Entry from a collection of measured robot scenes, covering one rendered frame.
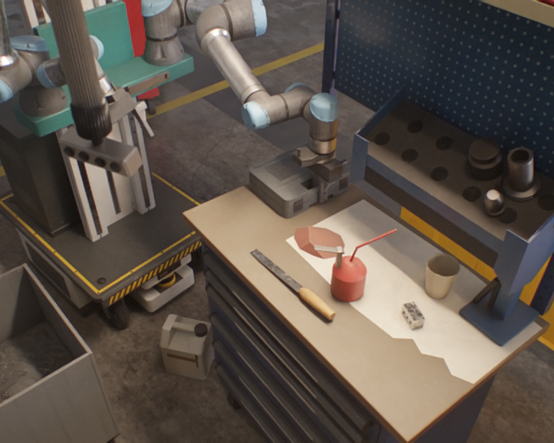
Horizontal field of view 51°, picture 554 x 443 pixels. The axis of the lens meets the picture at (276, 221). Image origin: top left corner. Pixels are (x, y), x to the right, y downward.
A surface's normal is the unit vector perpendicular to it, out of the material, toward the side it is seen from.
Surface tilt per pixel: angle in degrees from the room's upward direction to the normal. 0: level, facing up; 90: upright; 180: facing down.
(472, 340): 0
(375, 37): 90
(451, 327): 0
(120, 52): 90
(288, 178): 0
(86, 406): 90
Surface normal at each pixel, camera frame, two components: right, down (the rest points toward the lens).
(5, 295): 0.65, 0.50
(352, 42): -0.80, 0.40
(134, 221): 0.00, -0.75
